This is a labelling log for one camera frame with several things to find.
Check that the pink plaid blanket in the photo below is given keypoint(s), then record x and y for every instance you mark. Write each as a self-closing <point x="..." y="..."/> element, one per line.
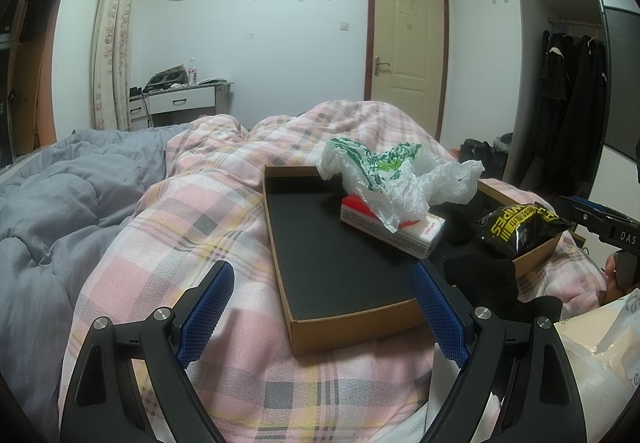
<point x="175" y="233"/>

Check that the black yellow-print packet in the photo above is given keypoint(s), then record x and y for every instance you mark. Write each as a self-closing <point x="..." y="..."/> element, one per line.
<point x="520" y="230"/>

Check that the brown cardboard box black lining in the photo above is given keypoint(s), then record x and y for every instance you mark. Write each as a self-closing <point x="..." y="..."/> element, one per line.
<point x="350" y="330"/>

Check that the person's right hand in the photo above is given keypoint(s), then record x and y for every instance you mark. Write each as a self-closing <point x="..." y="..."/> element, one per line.
<point x="610" y="268"/>

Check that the black hanging coat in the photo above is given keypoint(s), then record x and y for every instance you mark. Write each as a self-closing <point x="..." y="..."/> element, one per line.
<point x="587" y="113"/>
<point x="555" y="83"/>

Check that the grey open wardrobe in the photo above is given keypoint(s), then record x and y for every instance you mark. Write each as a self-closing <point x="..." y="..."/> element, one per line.
<point x="522" y="73"/>

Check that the white green-print plastic bag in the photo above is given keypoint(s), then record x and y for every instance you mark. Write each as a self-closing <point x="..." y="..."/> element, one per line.
<point x="395" y="183"/>

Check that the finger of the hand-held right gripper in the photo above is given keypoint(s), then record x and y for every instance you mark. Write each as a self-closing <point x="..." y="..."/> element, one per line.
<point x="590" y="215"/>

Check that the white desk with drawers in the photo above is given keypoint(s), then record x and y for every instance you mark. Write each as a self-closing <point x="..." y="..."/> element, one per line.
<point x="180" y="98"/>

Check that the cream door red frame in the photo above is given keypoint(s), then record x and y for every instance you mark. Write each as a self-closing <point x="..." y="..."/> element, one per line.
<point x="405" y="48"/>

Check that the white cloth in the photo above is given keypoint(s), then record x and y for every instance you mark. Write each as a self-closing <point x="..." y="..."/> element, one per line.
<point x="436" y="383"/>

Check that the wooden clothes rail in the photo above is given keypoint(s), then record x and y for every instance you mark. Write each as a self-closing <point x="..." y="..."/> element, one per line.
<point x="575" y="23"/>

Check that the beige translucent plastic bag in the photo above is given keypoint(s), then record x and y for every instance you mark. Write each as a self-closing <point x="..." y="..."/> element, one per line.
<point x="590" y="363"/>

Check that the black knit cloth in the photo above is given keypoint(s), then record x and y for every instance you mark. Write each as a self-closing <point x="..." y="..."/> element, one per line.
<point x="485" y="280"/>

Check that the red white tissue pack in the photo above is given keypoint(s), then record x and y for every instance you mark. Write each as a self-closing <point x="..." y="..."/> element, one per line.
<point x="425" y="233"/>

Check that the grey duvet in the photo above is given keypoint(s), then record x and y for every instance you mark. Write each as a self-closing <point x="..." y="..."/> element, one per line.
<point x="60" y="203"/>

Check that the floral cream curtain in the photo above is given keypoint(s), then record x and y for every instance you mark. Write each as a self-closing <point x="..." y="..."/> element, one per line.
<point x="112" y="48"/>

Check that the black bag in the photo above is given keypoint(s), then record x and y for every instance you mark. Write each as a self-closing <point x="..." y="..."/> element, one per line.
<point x="475" y="153"/>

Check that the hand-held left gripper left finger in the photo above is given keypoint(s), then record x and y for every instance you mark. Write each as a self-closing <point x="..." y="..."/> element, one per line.
<point x="207" y="313"/>

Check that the flat dark tray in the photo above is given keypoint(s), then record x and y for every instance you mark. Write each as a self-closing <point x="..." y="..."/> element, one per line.
<point x="215" y="81"/>

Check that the black electronic device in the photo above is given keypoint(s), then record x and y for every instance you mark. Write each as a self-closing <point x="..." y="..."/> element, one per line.
<point x="167" y="79"/>

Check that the tan wooden board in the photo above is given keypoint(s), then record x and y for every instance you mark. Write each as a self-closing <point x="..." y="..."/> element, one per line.
<point x="27" y="98"/>

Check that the white plastic bottle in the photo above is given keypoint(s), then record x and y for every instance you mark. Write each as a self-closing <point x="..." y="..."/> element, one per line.
<point x="193" y="73"/>

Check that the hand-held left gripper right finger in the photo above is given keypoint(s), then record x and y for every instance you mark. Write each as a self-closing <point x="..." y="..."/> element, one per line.
<point x="440" y="315"/>

